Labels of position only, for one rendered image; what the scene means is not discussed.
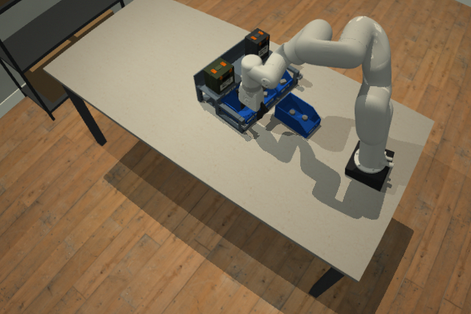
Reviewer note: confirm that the blue bin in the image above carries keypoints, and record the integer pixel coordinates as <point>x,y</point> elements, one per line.
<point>232,101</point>
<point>271,96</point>
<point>290,101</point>
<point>280,89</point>

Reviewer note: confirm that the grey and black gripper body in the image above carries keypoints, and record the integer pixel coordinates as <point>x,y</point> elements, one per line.
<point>251,100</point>

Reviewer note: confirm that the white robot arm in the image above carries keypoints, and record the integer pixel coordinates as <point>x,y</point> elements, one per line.
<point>363,41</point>

